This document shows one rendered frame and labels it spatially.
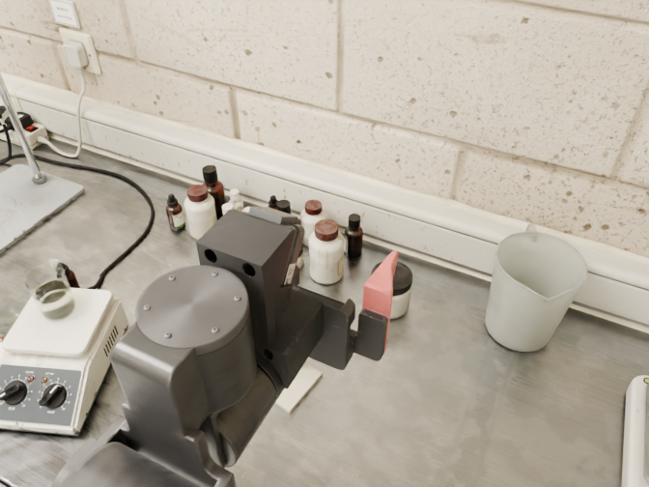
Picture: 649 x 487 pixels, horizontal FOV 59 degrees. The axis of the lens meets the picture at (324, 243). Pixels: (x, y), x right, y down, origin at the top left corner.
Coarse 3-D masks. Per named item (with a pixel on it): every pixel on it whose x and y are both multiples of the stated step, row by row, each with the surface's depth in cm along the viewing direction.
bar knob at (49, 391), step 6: (54, 384) 77; (48, 390) 76; (54, 390) 76; (60, 390) 77; (42, 396) 77; (48, 396) 75; (54, 396) 76; (60, 396) 77; (42, 402) 75; (48, 402) 76; (54, 402) 77; (60, 402) 77; (54, 408) 77
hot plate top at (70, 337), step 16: (80, 288) 87; (32, 304) 84; (80, 304) 84; (96, 304) 84; (16, 320) 82; (32, 320) 82; (64, 320) 82; (80, 320) 82; (96, 320) 82; (16, 336) 80; (32, 336) 80; (48, 336) 80; (64, 336) 80; (80, 336) 80; (16, 352) 79; (32, 352) 78; (48, 352) 78; (64, 352) 78; (80, 352) 78
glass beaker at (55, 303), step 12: (48, 264) 81; (60, 264) 80; (24, 276) 78; (36, 276) 80; (48, 276) 82; (60, 276) 82; (36, 288) 81; (48, 288) 77; (60, 288) 79; (36, 300) 79; (48, 300) 78; (60, 300) 80; (72, 300) 82; (48, 312) 80; (60, 312) 81; (72, 312) 82
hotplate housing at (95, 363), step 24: (120, 312) 88; (96, 336) 82; (120, 336) 88; (0, 360) 79; (24, 360) 79; (48, 360) 79; (72, 360) 79; (96, 360) 81; (96, 384) 81; (48, 432) 78; (72, 432) 76
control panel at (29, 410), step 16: (0, 368) 79; (16, 368) 79; (32, 368) 78; (48, 368) 78; (0, 384) 78; (32, 384) 78; (48, 384) 78; (64, 384) 78; (0, 400) 77; (32, 400) 77; (0, 416) 77; (16, 416) 77; (32, 416) 76; (48, 416) 76; (64, 416) 76
